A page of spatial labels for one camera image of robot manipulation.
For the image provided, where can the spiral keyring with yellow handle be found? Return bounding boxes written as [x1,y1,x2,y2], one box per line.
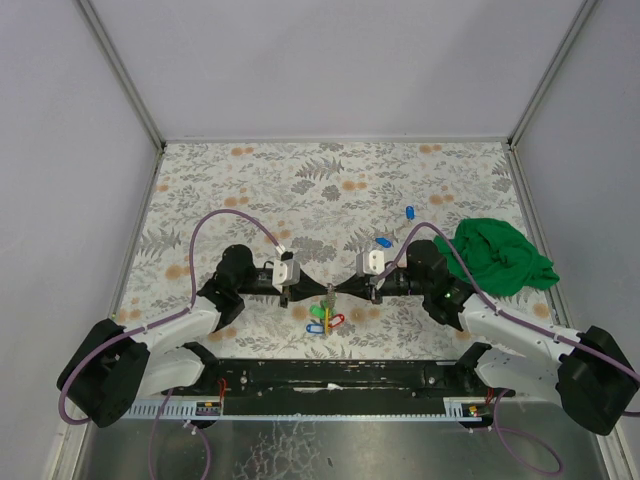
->
[305,284,345,336]

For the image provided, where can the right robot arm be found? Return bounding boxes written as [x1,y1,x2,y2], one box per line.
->
[335,240,639,436]

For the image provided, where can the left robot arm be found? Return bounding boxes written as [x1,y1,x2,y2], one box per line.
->
[56,244,327,427]

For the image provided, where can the blue tag key lower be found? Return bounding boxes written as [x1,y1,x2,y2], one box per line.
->
[375,237,393,248]

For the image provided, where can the floral table mat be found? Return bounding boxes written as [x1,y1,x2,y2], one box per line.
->
[102,140,581,362]

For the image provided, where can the green cloth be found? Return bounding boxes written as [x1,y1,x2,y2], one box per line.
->
[434,218,559,297]

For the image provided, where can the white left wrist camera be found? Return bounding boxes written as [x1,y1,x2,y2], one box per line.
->
[272,245,301,286]

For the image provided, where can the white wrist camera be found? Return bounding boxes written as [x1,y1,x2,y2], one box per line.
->
[356,250,385,277]
[272,245,301,286]

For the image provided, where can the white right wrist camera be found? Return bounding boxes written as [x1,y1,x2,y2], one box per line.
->
[356,250,385,277]

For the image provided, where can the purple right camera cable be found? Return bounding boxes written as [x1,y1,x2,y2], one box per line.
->
[372,222,640,416]

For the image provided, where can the purple camera cable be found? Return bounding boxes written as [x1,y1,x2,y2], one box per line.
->
[58,209,289,425]
[372,222,640,416]

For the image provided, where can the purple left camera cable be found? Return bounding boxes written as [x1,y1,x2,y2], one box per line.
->
[58,209,289,425]

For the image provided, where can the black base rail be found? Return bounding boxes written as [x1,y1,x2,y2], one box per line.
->
[159,357,516,419]

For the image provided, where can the white cable duct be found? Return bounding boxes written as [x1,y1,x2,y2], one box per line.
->
[124,391,481,423]

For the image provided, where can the purple floor cable right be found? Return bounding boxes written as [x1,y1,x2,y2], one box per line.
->
[469,389,564,475]

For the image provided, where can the purple floor cable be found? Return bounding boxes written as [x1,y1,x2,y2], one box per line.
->
[147,387,214,480]
[469,389,564,475]

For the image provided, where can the purple floor cable left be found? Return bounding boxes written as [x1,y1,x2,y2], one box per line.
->
[147,387,214,480]

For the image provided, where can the left aluminium frame post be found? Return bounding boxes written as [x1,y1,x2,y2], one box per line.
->
[73,0,166,151]

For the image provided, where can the aluminium frame post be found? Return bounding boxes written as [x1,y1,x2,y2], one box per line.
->
[507,0,600,151]
[73,0,166,151]

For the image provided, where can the right aluminium frame post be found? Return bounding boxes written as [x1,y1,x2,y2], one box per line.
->
[507,0,600,151]

